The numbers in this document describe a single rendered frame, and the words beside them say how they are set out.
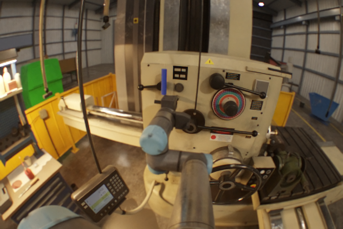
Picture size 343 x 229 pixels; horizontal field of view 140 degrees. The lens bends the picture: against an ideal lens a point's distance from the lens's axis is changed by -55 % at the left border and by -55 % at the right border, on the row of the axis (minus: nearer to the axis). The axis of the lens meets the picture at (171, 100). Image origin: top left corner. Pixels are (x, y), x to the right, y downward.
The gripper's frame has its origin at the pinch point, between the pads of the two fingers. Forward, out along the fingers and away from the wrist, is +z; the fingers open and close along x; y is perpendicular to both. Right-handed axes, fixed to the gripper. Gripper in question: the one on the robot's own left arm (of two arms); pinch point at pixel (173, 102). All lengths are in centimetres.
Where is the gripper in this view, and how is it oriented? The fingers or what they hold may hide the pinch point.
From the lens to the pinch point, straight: 64.7
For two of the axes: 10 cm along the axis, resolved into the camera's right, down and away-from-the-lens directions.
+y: -9.8, -1.1, 1.9
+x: -0.3, 9.3, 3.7
